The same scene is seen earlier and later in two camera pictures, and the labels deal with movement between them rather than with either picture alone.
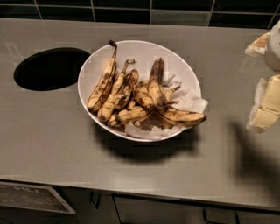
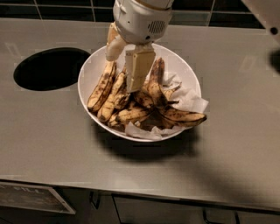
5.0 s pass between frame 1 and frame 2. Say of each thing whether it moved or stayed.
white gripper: moved
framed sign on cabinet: stayed
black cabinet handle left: stayed
